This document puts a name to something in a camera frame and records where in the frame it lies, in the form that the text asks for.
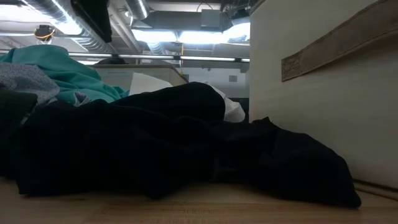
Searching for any large silver ventilation duct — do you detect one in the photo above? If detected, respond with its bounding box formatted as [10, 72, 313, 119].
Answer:
[18, 0, 118, 54]

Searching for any dark green garment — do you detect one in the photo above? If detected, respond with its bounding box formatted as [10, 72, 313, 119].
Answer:
[0, 89, 39, 178]

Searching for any teal garment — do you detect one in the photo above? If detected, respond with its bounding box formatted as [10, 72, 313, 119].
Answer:
[0, 44, 130, 105]

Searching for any grey ceiling unit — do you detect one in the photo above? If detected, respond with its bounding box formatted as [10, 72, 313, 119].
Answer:
[200, 8, 225, 32]

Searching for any black yellow ceiling device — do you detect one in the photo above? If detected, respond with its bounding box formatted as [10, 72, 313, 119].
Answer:
[33, 24, 56, 44]

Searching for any horizontal metal rig bar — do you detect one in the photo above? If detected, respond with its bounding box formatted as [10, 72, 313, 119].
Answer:
[67, 52, 251, 63]

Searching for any light grey-blue shirt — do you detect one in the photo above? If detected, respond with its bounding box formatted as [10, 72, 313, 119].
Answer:
[0, 62, 91, 106]

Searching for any black garment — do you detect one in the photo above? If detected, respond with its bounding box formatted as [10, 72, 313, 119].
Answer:
[15, 81, 362, 208]

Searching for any small silver ventilation duct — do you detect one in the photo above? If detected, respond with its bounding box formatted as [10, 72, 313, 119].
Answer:
[124, 0, 150, 20]

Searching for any beige fabric storage bin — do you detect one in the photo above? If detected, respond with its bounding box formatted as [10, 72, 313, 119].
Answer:
[248, 0, 398, 202]
[90, 63, 190, 93]

